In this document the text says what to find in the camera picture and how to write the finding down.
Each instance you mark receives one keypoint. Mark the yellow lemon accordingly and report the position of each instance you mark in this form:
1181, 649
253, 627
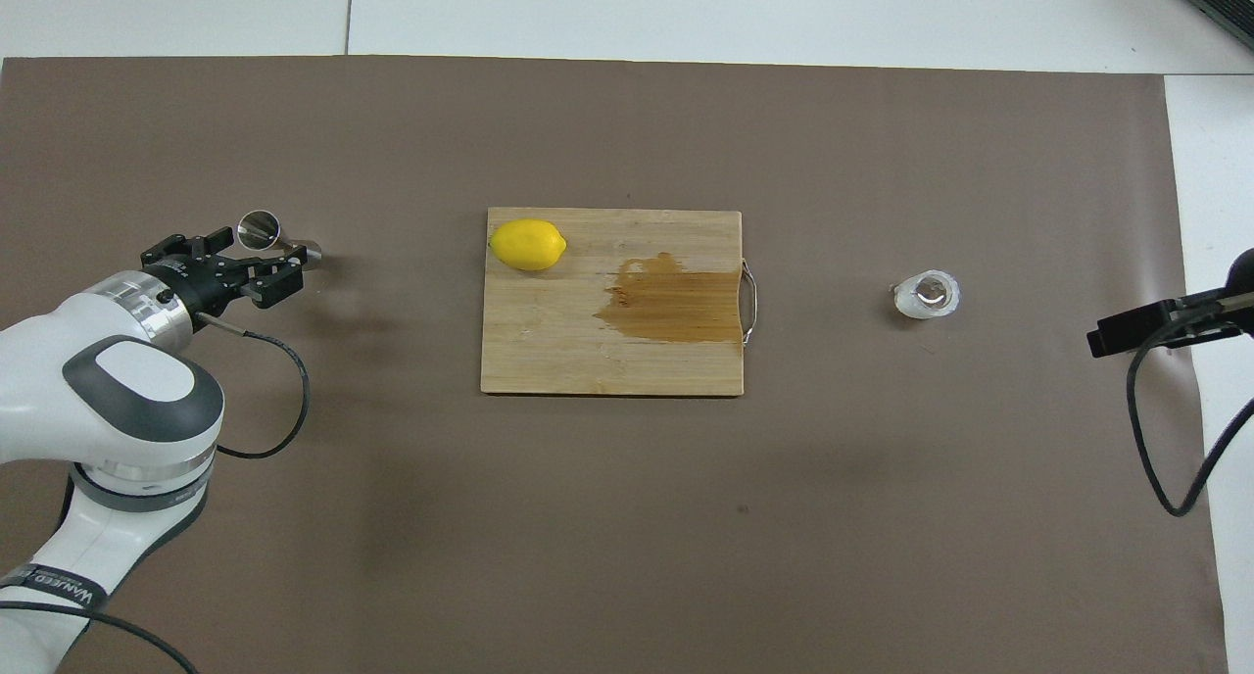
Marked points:
529, 245

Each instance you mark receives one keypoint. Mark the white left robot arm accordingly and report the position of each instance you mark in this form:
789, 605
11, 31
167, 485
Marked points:
98, 390

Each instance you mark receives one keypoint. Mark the steel double jigger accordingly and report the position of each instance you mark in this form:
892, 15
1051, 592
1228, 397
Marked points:
260, 228

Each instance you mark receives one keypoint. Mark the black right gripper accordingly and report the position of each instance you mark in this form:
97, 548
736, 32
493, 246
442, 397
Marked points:
1220, 316

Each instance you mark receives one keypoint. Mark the brown table mat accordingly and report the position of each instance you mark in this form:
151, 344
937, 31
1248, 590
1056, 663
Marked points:
627, 517

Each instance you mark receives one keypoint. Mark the small clear glass cup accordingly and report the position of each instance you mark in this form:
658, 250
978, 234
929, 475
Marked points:
926, 295

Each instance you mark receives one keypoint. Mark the wooden cutting board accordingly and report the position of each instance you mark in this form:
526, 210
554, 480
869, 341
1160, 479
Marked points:
549, 351

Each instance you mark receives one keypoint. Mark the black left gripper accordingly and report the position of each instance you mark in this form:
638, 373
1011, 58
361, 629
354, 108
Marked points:
201, 277

